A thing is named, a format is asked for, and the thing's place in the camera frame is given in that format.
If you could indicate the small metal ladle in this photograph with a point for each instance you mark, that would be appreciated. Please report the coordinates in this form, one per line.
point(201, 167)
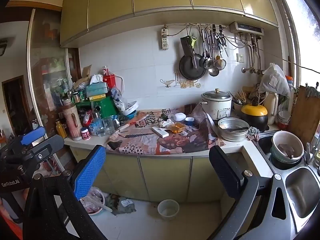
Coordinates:
point(206, 62)

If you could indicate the pink patterned thermos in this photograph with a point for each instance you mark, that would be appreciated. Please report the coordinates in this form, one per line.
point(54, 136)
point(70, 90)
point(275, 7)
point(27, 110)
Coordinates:
point(71, 120)

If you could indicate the kitchen scissors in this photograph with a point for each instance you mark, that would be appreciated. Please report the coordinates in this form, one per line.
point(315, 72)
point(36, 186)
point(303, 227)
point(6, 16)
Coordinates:
point(221, 40)

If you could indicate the newspaper print tablecloth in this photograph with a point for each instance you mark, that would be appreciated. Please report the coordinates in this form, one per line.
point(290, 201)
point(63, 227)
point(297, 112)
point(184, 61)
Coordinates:
point(140, 142)

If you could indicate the flat yellow box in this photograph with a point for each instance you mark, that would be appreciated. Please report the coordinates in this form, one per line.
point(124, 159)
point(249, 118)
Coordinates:
point(96, 97)

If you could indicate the grey plastic bag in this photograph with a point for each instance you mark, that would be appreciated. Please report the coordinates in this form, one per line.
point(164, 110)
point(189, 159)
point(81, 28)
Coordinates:
point(122, 203)

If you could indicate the kitchen cleaver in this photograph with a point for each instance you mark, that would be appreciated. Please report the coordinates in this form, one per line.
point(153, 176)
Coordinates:
point(187, 46)

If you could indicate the teal tissue pack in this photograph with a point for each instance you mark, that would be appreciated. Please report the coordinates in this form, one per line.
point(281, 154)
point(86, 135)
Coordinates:
point(96, 88)

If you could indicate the long white box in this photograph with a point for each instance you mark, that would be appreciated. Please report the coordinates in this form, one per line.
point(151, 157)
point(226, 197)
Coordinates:
point(160, 131)

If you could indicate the white rice cooker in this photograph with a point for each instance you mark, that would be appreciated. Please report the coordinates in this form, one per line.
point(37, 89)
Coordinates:
point(217, 105)

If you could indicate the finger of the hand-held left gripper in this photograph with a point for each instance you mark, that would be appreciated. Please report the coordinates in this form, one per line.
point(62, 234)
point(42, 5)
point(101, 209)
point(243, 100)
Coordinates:
point(50, 145)
point(32, 133)

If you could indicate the black hanging wok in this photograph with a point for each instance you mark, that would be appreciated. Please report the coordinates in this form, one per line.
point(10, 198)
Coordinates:
point(191, 66)

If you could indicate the stacked bowls in sink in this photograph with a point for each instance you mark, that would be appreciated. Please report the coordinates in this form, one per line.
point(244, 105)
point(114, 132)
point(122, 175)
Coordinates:
point(287, 145)

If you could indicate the glass mug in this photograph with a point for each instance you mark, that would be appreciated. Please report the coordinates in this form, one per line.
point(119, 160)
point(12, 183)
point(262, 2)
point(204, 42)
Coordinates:
point(108, 125)

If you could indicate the wooden cutting board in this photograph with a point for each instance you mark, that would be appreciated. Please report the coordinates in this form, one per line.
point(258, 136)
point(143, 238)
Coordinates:
point(306, 115)

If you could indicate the white ruffled paper liners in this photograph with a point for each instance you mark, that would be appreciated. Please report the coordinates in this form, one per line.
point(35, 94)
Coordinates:
point(178, 116)

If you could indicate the brown cardboard piece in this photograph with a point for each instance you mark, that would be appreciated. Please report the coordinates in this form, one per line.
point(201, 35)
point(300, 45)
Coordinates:
point(86, 72)

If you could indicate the round aluminium pot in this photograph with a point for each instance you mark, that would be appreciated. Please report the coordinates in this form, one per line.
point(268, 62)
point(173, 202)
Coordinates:
point(232, 130)

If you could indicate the yellow bottle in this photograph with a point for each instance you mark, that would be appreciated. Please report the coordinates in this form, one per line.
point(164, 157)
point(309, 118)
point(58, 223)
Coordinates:
point(60, 128)

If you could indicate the black pot with yellow lid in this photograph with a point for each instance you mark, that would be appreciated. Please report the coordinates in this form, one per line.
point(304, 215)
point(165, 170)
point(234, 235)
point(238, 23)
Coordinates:
point(253, 116)

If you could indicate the sink faucet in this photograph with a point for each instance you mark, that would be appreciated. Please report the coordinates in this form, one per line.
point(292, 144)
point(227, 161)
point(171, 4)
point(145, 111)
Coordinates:
point(308, 152)

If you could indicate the translucent plastic bag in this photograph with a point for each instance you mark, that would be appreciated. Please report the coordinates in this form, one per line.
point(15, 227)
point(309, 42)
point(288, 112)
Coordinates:
point(273, 80)

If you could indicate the wall water heater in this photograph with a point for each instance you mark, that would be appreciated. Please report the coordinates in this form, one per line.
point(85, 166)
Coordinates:
point(246, 28)

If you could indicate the yellow upper cabinets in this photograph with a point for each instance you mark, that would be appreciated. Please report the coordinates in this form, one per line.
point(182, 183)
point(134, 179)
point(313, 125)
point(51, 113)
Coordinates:
point(162, 5)

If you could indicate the white kettle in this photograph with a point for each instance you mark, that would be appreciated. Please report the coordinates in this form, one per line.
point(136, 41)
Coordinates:
point(271, 107)

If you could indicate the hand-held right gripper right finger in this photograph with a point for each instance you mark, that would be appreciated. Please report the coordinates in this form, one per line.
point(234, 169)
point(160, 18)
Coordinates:
point(225, 170)

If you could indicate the yellow plastic tray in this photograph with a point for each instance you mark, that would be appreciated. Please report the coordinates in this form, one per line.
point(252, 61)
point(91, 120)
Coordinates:
point(178, 127)

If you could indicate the small white plastic bucket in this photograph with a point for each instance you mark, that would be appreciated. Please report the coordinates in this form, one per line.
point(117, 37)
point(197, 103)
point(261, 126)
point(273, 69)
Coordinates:
point(168, 209)

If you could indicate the blue plastic basket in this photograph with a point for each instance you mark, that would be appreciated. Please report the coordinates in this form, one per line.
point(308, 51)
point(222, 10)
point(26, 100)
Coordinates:
point(130, 115)

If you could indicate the window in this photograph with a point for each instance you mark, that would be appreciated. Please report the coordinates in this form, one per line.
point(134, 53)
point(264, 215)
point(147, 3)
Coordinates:
point(300, 30)

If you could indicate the metal hook rail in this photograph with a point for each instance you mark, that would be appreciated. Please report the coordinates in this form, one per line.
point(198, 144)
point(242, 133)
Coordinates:
point(180, 25)

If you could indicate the wall socket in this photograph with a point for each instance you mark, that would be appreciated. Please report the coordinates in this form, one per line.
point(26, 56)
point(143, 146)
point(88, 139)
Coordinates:
point(240, 58)

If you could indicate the white powder bag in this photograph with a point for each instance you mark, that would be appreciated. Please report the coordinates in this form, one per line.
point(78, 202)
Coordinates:
point(120, 104)

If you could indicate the round white tray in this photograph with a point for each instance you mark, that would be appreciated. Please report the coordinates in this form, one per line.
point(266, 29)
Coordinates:
point(131, 106)

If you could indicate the green metal box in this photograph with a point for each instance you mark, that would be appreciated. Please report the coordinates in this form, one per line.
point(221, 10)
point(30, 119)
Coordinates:
point(105, 106)

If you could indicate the tableware wall sticker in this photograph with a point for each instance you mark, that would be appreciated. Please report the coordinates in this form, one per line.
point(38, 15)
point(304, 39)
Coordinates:
point(180, 82)

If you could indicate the steel sink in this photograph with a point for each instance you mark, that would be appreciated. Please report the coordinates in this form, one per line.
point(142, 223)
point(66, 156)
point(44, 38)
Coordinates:
point(300, 187)

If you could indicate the red tin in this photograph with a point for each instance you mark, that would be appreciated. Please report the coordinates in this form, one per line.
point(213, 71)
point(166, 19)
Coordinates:
point(110, 80)

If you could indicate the red basin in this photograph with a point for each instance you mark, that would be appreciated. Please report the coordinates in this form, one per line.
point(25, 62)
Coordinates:
point(93, 202)

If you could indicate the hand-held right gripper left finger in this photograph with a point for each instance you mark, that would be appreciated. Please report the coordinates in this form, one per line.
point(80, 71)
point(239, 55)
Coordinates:
point(90, 172)

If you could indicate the small blue bowl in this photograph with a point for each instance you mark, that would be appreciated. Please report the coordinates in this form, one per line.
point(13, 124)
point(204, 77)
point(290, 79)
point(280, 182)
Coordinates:
point(190, 120)

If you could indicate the dish cloth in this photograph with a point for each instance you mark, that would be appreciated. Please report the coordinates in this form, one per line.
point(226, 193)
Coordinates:
point(252, 132)

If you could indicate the wall faucet pipes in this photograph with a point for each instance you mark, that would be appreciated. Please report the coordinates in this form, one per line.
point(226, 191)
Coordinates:
point(252, 62)

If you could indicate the green peeler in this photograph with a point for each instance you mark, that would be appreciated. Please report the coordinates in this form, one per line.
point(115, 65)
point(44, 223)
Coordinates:
point(193, 40)

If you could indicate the white power strip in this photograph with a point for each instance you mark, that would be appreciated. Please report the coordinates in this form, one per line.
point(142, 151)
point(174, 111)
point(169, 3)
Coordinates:
point(164, 40)

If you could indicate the chopsticks in holder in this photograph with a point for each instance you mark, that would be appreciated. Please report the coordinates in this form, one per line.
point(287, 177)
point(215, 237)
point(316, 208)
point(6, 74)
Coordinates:
point(241, 97)

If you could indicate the white medicine bottle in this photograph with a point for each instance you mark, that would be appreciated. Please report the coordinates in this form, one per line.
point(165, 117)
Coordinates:
point(85, 133)

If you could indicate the glass door cabinet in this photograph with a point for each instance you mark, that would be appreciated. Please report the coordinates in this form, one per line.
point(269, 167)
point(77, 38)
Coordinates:
point(50, 80)

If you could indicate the white paper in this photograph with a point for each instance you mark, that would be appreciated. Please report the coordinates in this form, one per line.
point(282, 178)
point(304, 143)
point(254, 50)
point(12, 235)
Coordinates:
point(165, 123)

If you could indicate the large metal ladle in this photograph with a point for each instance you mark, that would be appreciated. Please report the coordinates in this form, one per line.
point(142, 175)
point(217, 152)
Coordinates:
point(213, 70)

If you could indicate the clear water bottle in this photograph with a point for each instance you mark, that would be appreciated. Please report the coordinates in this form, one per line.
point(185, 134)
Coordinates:
point(97, 125)

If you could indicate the stacked small bowls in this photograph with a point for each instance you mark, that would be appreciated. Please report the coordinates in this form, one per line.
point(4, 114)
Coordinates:
point(283, 117)

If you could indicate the metal strainer spoon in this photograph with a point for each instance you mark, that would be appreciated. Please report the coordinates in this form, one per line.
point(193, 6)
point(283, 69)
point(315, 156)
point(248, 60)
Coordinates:
point(221, 63)

